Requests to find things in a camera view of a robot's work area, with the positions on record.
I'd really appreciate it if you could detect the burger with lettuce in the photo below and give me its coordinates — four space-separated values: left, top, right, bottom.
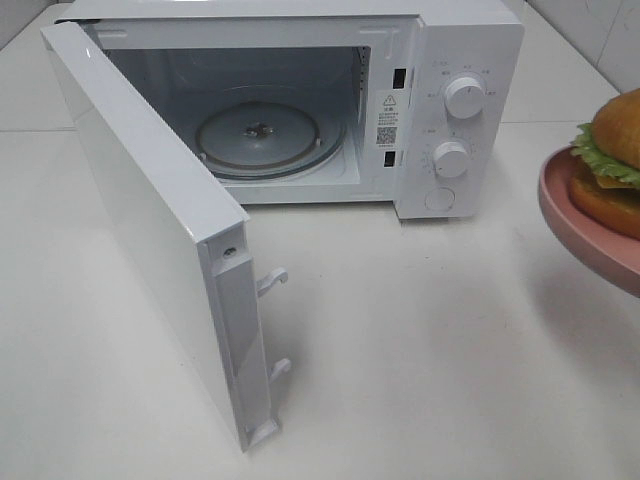
569 89 639 239

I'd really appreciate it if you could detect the white microwave door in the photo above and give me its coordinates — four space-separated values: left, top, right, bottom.
41 22 291 450

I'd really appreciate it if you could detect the pink plate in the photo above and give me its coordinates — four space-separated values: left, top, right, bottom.
537 147 639 297

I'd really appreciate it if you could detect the white timer knob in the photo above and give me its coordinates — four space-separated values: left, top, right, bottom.
433 141 471 178

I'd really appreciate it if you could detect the upper white power knob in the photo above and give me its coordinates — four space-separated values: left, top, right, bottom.
444 73 486 120

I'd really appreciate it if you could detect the glass microwave turntable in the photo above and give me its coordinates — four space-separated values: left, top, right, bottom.
195 101 346 181

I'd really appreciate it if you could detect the white microwave oven body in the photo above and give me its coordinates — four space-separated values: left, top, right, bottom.
51 1 524 219

